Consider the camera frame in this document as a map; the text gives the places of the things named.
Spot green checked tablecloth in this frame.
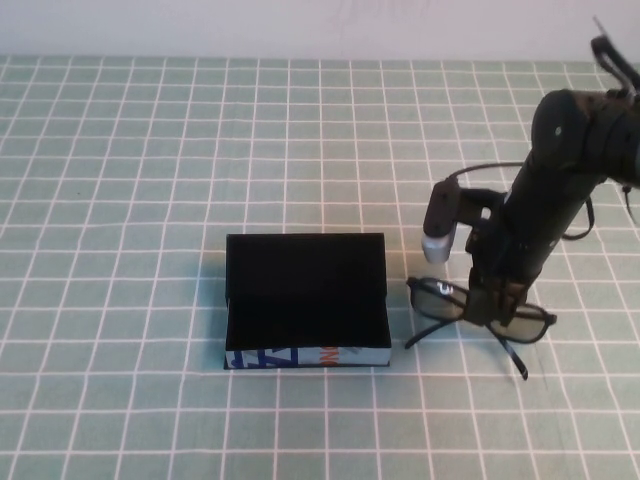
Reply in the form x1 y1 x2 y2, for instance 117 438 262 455
0 53 640 480

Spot black printed glasses case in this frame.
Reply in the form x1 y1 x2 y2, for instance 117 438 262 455
219 232 392 372

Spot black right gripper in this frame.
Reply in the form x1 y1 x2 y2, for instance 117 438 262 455
465 214 549 327

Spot black right camera cable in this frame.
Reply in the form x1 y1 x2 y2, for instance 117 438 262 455
442 160 596 242

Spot right wrist camera silver lens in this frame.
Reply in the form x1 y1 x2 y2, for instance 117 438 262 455
421 178 504 264

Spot black sunglasses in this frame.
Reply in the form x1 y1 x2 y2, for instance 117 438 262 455
403 276 559 382

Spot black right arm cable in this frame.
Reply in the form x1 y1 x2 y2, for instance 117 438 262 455
589 17 640 96

